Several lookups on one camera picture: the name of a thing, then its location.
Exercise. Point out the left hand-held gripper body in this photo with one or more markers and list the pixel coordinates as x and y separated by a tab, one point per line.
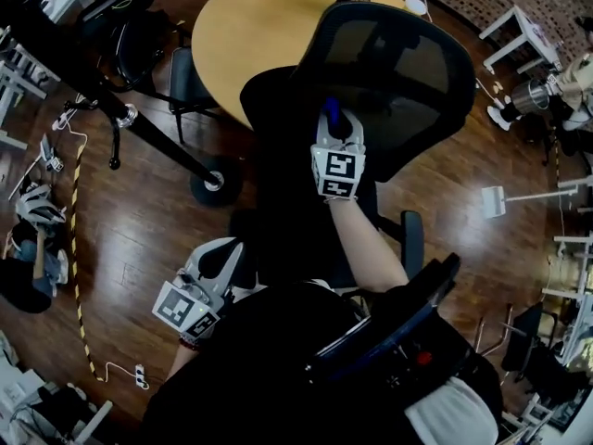
190	304

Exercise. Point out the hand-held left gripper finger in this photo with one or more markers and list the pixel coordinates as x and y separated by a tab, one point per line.
201	252
229	274

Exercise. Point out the spare hand-held gripper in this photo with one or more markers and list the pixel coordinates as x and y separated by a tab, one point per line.
55	162

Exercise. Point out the white square table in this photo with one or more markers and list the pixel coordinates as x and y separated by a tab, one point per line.
523	21

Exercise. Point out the white stand with pole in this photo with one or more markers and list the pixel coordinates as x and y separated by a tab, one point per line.
492	202

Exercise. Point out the black folding chair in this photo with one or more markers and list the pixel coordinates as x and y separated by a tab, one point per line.
185	81

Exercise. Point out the black tripod stand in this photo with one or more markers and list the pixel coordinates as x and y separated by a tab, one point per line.
162	137

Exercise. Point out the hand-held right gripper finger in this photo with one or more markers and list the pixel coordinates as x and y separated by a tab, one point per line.
356	132
323	130

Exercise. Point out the blue cloth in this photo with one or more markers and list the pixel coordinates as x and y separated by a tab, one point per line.
331	109

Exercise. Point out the yellow black striped tape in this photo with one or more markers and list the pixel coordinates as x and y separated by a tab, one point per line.
74	248

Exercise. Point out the round wooden table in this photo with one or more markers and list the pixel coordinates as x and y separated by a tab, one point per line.
250	30

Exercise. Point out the person's right forearm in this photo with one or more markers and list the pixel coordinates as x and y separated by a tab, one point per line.
366	248

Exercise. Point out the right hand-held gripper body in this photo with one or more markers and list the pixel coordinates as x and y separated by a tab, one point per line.
338	169

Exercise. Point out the black mesh office chair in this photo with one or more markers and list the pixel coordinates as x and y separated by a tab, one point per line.
407	86

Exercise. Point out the person's black shirt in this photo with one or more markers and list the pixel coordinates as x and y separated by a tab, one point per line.
255	378

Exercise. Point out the white metal rack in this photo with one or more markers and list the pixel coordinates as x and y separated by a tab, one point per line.
579	295

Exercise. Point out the black chest-mounted device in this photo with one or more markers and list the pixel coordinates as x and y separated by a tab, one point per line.
394	332

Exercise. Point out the metal trash can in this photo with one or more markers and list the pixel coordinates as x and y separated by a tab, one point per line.
530	96

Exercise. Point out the black chair armrest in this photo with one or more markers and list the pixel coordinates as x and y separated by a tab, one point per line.
412	244

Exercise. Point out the person's left forearm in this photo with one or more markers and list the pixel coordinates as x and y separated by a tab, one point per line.
181	364

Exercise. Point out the white round disc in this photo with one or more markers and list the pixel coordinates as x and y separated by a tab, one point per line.
415	6

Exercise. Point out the white power strip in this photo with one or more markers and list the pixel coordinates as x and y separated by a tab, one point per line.
141	377
62	119

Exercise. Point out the person's white garment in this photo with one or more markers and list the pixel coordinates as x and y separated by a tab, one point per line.
451	415

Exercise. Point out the copper frame stool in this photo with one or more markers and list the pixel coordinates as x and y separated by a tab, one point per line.
482	332

